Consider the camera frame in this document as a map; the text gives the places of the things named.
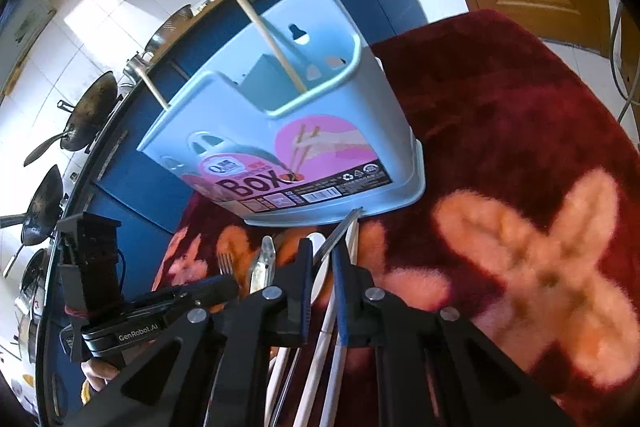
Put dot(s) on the steel colander bowl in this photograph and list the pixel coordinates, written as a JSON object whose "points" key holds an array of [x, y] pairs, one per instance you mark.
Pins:
{"points": [[172, 24]]}

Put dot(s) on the dark frying pan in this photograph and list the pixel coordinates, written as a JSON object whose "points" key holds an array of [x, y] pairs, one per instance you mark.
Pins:
{"points": [[35, 269]]}

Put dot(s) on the large dark wok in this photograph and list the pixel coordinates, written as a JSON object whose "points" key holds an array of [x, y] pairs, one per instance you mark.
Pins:
{"points": [[92, 112]]}

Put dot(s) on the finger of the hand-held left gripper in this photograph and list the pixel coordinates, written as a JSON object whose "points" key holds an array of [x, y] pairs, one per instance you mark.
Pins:
{"points": [[215, 288]]}

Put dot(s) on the person's left hand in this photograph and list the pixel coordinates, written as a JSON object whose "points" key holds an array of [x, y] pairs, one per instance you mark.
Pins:
{"points": [[97, 374]]}

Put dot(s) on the metal table knife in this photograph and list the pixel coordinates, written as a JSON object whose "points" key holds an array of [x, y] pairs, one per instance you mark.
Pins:
{"points": [[262, 264]]}

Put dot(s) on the long wooden chopstick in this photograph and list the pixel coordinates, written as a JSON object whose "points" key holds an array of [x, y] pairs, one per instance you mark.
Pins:
{"points": [[255, 22]]}

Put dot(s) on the steel pitcher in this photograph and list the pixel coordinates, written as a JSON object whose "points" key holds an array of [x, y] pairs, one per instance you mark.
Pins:
{"points": [[134, 66]]}

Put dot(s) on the white range hood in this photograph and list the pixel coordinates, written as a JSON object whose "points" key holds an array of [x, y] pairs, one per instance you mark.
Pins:
{"points": [[20, 22]]}

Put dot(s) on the metal fork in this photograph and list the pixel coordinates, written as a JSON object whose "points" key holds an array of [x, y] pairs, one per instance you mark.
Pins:
{"points": [[226, 263]]}

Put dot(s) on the white chopstick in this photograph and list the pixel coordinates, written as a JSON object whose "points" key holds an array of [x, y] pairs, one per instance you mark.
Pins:
{"points": [[277, 372], [320, 347], [339, 382]]}

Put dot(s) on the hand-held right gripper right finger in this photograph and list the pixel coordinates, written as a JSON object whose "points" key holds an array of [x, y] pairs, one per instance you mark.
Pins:
{"points": [[342, 297]]}

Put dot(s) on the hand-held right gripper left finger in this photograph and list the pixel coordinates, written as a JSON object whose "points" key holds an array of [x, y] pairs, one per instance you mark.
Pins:
{"points": [[306, 287]]}

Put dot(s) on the light blue utensil holder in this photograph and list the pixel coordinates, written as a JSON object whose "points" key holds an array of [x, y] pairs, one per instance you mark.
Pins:
{"points": [[325, 142]]}

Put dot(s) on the metal chopstick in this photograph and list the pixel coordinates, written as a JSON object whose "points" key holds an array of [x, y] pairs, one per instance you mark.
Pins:
{"points": [[345, 229]]}

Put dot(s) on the red floral rug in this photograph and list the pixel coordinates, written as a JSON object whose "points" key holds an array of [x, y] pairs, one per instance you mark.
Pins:
{"points": [[475, 107]]}

